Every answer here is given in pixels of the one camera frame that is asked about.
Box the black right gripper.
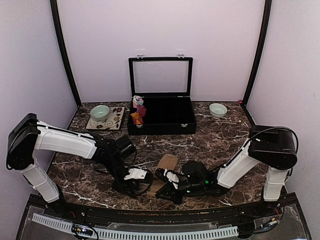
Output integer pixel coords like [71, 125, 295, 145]
[156, 180, 206, 205]

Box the brown sock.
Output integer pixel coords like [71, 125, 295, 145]
[147, 153, 178, 198]

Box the magenta striped sock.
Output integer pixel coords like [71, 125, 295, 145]
[130, 112, 144, 125]

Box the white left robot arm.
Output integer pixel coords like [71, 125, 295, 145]
[6, 113, 154, 218]

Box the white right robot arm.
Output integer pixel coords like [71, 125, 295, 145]
[155, 125, 299, 217]

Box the green ceramic bowl on plate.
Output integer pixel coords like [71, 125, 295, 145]
[90, 105, 110, 122]

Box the magenta purple rolled sock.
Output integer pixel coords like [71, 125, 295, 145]
[136, 104, 147, 118]

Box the pink white rolled sock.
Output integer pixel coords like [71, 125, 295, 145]
[132, 95, 144, 109]

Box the green bowl at right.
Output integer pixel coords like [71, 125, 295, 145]
[209, 103, 228, 119]

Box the black compartment storage box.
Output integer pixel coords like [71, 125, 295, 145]
[127, 56, 197, 136]

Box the white perforated front rail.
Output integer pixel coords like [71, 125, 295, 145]
[31, 213, 239, 240]

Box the black left corner post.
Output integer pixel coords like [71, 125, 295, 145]
[49, 0, 82, 108]

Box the black corner post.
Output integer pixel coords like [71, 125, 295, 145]
[242, 0, 272, 108]
[49, 0, 82, 108]

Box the black right corner post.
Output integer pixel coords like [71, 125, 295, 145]
[242, 0, 272, 108]

